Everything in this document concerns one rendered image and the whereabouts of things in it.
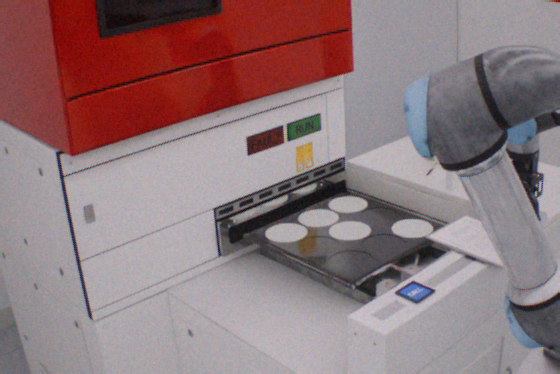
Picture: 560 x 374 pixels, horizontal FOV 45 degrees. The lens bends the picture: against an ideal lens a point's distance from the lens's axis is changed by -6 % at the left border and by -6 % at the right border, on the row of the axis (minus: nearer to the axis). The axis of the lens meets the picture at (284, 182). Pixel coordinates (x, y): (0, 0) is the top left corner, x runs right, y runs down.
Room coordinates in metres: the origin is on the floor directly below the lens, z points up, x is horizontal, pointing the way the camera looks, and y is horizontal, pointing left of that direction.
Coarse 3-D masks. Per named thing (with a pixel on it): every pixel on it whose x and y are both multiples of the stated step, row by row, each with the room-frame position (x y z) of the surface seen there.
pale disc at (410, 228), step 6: (396, 222) 1.56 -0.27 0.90; (402, 222) 1.56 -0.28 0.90; (408, 222) 1.56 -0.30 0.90; (414, 222) 1.55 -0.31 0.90; (420, 222) 1.55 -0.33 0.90; (426, 222) 1.55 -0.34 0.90; (396, 228) 1.53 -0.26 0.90; (402, 228) 1.53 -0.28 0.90; (408, 228) 1.52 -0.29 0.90; (414, 228) 1.52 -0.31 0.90; (420, 228) 1.52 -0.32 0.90; (426, 228) 1.52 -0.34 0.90; (432, 228) 1.51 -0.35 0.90; (402, 234) 1.49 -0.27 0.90; (408, 234) 1.49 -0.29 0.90; (414, 234) 1.49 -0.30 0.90; (420, 234) 1.49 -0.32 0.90; (426, 234) 1.48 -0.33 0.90
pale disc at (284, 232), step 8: (280, 224) 1.60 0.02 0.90; (288, 224) 1.59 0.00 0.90; (296, 224) 1.59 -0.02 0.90; (272, 232) 1.55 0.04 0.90; (280, 232) 1.55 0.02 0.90; (288, 232) 1.55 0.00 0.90; (296, 232) 1.54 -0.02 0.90; (304, 232) 1.54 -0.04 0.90; (280, 240) 1.51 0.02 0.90; (288, 240) 1.50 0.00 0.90
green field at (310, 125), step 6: (306, 120) 1.74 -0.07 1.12; (312, 120) 1.76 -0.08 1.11; (318, 120) 1.77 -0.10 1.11; (294, 126) 1.72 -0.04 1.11; (300, 126) 1.73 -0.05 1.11; (306, 126) 1.74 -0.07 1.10; (312, 126) 1.76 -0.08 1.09; (318, 126) 1.77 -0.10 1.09; (294, 132) 1.72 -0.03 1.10; (300, 132) 1.73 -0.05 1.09; (306, 132) 1.74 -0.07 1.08; (312, 132) 1.75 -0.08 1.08
